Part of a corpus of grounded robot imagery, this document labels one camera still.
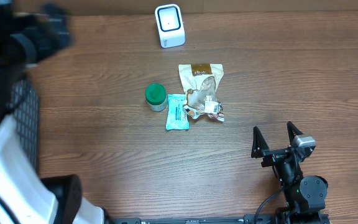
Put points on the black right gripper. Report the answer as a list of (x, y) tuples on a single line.
[(273, 155)]

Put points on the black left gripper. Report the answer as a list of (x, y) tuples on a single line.
[(38, 25)]

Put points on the beige snack pouch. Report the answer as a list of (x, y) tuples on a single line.
[(200, 83)]

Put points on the teal wet wipes pack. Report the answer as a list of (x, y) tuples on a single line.
[(177, 118)]

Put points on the green lid plastic jar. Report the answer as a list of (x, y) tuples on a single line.
[(156, 97)]

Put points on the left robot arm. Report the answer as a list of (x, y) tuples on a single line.
[(24, 196)]

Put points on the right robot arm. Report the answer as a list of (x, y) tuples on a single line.
[(304, 195)]

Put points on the white barcode scanner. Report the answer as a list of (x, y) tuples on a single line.
[(170, 25)]

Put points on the grey plastic mesh basket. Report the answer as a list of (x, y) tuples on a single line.
[(25, 106)]

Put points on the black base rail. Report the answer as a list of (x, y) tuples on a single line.
[(246, 219)]

